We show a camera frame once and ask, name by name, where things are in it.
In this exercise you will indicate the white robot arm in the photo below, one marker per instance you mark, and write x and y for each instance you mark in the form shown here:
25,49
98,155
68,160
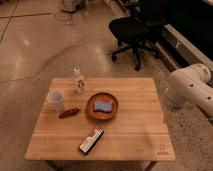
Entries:
190,84

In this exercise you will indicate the blue sponge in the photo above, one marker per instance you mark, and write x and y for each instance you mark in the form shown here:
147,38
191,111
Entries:
103,106

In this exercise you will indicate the clear plastic bottle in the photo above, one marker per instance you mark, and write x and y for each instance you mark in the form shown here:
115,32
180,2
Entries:
79,80

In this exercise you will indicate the brown round plate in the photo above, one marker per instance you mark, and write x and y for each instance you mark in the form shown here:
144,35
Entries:
103,97

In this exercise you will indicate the wooden table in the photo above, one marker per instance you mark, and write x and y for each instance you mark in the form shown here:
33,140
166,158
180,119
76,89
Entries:
136,133

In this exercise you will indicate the red sausage toy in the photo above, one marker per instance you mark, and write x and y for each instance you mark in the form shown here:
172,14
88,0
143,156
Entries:
69,112

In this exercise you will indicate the translucent plastic cup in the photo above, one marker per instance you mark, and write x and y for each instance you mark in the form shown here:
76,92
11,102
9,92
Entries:
56,99

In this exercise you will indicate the black and white box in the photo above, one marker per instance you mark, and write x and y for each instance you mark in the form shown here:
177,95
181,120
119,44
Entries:
88,143

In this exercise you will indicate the black office chair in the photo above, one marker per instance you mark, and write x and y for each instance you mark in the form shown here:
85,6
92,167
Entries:
145,23

